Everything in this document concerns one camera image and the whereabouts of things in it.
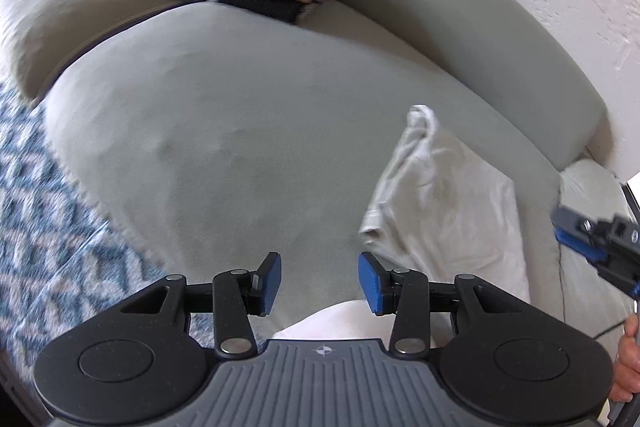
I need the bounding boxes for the white t-shirt with script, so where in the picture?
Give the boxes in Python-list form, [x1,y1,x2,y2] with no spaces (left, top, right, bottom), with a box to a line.
[271,104,533,350]

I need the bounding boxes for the person's right hand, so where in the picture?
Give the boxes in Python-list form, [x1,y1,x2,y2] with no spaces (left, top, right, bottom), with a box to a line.
[608,314,640,403]

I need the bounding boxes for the grey sofa seat cushion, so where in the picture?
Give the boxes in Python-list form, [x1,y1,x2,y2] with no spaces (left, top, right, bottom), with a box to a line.
[46,1,563,334]

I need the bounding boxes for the blue white patterned rug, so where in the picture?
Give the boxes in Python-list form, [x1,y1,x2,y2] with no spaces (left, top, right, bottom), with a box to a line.
[0,70,212,377]

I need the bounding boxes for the grey sofa back cushion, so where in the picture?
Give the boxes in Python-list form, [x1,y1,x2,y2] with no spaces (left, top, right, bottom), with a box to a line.
[342,0,605,170]

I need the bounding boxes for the black white knit garment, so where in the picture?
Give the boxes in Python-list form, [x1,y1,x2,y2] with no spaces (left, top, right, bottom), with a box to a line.
[170,0,321,26]

